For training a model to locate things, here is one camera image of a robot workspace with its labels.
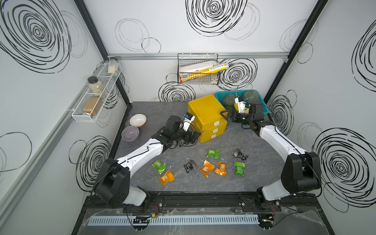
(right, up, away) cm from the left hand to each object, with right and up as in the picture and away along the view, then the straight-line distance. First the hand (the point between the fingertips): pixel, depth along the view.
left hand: (193, 129), depth 82 cm
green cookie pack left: (-20, -23, +4) cm, 30 cm away
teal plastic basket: (+21, +24, +30) cm, 44 cm away
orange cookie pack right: (+17, -24, +2) cm, 30 cm away
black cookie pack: (-2, -22, +4) cm, 22 cm away
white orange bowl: (-40, +5, +23) cm, 46 cm away
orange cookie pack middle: (+8, -22, +3) cm, 24 cm away
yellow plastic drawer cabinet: (+8, +5, -2) cm, 10 cm away
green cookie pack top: (+13, -16, +9) cm, 22 cm away
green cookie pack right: (+27, -22, +3) cm, 35 cm away
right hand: (+19, +9, +1) cm, 21 cm away
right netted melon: (+44, +23, +25) cm, 56 cm away
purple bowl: (-42, -4, +15) cm, 45 cm away
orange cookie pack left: (-14, -27, 0) cm, 31 cm away
